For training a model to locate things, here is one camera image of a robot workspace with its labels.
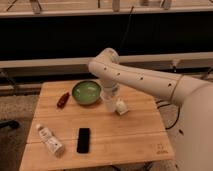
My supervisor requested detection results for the white ceramic cup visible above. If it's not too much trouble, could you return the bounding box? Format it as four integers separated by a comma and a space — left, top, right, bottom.
102, 97, 116, 112

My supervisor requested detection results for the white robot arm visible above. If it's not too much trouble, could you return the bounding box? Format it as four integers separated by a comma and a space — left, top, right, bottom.
88, 48, 213, 171

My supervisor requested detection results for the green ceramic bowl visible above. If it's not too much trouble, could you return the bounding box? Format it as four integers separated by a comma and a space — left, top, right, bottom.
72, 80, 101, 105

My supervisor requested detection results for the small white box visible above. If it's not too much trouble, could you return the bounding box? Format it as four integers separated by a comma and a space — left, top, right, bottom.
116, 100, 129, 115

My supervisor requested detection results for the dark red packet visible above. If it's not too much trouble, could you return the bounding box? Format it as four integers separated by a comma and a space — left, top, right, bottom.
57, 93, 70, 108

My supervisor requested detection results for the black smartphone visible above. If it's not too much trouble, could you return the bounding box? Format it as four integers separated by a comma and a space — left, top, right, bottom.
77, 128, 90, 153

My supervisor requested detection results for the white plastic bottle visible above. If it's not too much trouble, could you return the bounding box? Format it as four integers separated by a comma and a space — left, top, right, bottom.
36, 124, 64, 157

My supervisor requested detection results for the black chair base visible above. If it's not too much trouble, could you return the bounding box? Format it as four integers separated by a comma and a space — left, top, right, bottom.
0, 120, 19, 129

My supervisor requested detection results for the black hanging cable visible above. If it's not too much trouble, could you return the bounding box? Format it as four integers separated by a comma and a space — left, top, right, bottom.
118, 4, 136, 54

